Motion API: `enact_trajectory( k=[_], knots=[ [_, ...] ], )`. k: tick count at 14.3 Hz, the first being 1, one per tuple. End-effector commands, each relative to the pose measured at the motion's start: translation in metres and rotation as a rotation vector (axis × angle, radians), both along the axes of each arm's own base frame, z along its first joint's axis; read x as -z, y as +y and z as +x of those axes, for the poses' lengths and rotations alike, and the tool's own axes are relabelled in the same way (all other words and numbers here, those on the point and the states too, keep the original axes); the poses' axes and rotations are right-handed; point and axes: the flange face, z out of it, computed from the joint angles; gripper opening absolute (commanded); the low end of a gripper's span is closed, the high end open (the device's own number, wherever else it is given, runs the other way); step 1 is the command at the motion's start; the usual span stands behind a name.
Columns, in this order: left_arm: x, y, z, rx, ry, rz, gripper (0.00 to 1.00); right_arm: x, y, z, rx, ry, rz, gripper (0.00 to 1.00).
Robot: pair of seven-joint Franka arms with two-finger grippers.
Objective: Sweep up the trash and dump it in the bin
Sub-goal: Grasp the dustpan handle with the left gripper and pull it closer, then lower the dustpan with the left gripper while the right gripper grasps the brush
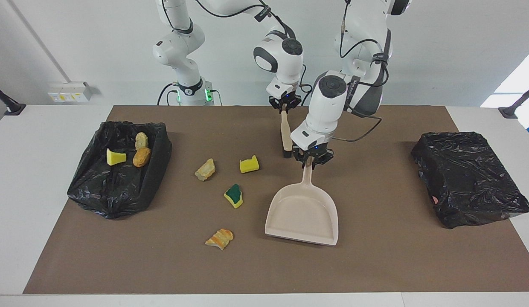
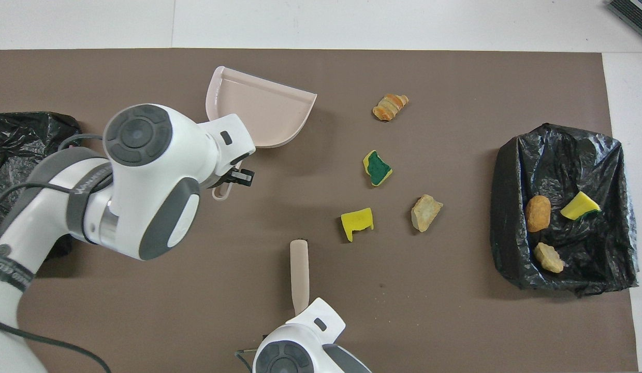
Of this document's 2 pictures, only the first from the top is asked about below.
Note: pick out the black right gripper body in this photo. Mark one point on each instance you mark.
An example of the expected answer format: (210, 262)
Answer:
(286, 99)

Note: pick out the brown table mat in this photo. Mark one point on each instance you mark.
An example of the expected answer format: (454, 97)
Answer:
(375, 264)

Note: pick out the pale striped croissant piece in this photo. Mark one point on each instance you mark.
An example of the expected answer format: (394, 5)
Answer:
(141, 140)

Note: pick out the black bag lined open bin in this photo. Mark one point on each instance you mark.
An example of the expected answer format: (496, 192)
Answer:
(115, 192)

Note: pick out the brown bread roll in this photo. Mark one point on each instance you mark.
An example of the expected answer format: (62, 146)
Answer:
(141, 157)

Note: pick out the pale bread chunk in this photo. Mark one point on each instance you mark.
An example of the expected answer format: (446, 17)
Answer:
(205, 169)

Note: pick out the yellow sponge block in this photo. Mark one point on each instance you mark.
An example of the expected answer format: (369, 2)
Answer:
(248, 165)

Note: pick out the yellow sponge wedge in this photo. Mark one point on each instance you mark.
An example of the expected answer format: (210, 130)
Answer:
(115, 157)

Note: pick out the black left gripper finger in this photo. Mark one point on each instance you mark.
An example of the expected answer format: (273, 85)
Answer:
(299, 157)
(325, 160)

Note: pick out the beige brush black bristles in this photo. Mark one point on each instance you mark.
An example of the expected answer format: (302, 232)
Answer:
(286, 132)

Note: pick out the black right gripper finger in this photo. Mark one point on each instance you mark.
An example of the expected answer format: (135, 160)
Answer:
(274, 104)
(295, 102)

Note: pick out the orange striped croissant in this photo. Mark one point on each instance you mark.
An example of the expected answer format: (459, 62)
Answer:
(219, 238)

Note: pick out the black bag covered box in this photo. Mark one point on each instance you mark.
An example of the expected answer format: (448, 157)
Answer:
(465, 179)

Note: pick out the green and yellow sponge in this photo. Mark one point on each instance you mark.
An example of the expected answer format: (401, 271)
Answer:
(233, 196)

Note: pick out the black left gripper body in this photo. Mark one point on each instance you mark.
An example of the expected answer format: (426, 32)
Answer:
(313, 150)

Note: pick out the white wall socket box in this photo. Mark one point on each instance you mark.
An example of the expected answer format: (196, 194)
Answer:
(68, 91)

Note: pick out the black clamp stand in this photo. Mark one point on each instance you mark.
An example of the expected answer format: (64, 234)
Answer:
(10, 106)
(514, 108)

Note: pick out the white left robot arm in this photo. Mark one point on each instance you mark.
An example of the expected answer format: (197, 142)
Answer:
(328, 106)

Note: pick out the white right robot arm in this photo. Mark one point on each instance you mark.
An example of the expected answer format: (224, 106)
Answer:
(281, 55)

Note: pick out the beige plastic dustpan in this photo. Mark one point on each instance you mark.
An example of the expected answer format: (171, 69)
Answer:
(303, 213)

